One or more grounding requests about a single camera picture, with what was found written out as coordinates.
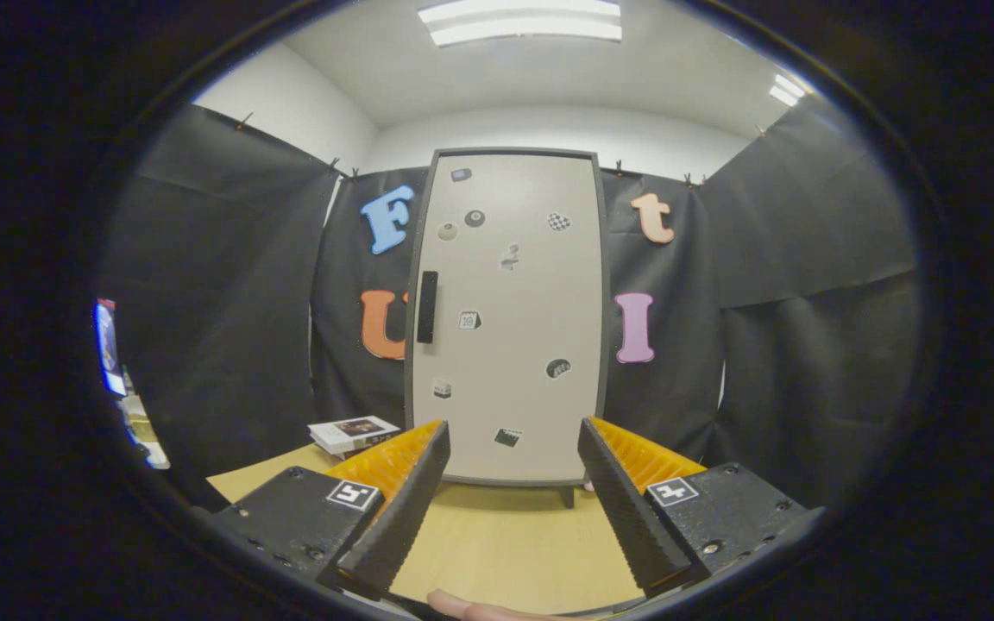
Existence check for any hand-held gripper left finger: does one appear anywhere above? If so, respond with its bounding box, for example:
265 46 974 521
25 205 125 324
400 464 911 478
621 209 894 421
204 419 451 602

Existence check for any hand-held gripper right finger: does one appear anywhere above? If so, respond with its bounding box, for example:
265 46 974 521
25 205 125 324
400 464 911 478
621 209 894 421
577 417 827 599

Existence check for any pale shoe cabinet door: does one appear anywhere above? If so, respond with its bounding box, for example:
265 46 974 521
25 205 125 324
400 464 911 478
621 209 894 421
412 155 601 480

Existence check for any grey shoe cabinet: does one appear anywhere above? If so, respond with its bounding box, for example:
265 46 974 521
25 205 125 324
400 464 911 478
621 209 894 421
404 147 611 510

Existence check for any black door handle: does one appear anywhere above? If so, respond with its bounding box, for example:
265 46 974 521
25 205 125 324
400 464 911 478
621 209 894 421
417 271 439 345

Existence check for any black book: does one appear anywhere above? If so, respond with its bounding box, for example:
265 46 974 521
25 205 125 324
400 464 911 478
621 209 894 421
333 436 396 461

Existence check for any black backdrop cloth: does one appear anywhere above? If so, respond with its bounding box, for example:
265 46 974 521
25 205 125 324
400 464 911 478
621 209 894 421
96 95 925 511

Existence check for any pale clutter pile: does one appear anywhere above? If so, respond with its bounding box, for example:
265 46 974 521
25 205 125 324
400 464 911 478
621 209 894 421
117 367 173 472

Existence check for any blue lit screen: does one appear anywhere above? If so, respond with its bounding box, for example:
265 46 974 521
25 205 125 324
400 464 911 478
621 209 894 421
94 298 129 398

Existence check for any small ceiling light panel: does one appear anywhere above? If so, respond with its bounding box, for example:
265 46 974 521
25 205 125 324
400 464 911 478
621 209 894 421
769 73 808 108

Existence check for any long ceiling light panel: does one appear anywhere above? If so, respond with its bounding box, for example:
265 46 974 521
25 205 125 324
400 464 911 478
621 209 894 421
418 0 623 47

